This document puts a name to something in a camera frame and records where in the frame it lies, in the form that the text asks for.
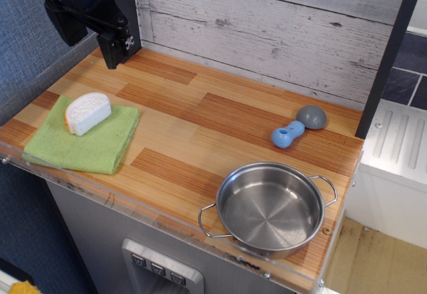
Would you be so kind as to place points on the dark right frame post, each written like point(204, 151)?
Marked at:
point(396, 38)

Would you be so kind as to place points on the white ribbed toy appliance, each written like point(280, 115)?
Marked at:
point(388, 190)

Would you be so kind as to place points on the stainless steel two-handled pan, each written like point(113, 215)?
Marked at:
point(271, 209)

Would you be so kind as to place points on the white toy cheese wedge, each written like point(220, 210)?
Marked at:
point(86, 112)

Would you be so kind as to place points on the yellow object at bottom corner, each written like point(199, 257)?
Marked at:
point(23, 288)

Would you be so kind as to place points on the grey toy dispenser panel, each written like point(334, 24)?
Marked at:
point(153, 272)

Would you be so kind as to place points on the blue and grey toy masher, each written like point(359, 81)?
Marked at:
point(308, 117)

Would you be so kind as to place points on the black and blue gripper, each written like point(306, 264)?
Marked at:
point(72, 17)

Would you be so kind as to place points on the clear acrylic front guard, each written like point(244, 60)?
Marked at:
point(99, 219)

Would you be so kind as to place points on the green folded cloth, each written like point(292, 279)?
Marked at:
point(100, 150)

